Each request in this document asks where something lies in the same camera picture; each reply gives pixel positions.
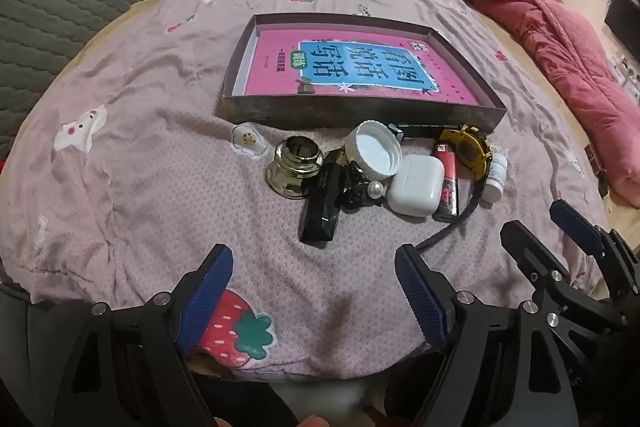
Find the black lipstick tube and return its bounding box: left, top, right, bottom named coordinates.
left=299, top=149, right=351, bottom=244

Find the small white medicine bottle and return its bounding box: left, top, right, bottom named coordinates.
left=481, top=148, right=509, bottom=204

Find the red quilted comforter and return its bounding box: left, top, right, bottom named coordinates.
left=439, top=0, right=640, bottom=208

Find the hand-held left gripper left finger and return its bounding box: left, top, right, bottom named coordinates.
left=47, top=243, right=235, bottom=427

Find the white earbuds case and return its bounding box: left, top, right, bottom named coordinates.
left=387, top=153, right=447, bottom=217

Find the pink and blue book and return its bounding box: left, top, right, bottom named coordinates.
left=244, top=27, right=493, bottom=105

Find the pink printed blanket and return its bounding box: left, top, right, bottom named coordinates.
left=0, top=0, right=608, bottom=380

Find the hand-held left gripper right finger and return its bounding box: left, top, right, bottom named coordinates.
left=394, top=243, right=587, bottom=427

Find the black television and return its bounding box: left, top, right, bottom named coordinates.
left=604, top=0, right=640, bottom=48

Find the shallow grey cardboard box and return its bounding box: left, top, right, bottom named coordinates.
left=216, top=13, right=507, bottom=135

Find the black hair clip with pearl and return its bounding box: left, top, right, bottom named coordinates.
left=340, top=162, right=388, bottom=210

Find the yellow and black wristwatch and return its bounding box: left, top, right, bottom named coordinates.
left=387, top=122, right=496, bottom=253

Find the white jar lid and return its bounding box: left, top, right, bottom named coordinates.
left=344, top=119, right=404, bottom=180

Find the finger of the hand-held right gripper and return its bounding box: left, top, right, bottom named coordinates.
left=549, top=199, right=640, bottom=308
left=499, top=219, right=630, bottom=340

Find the red lighter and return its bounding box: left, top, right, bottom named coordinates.
left=431, top=142, right=460, bottom=223

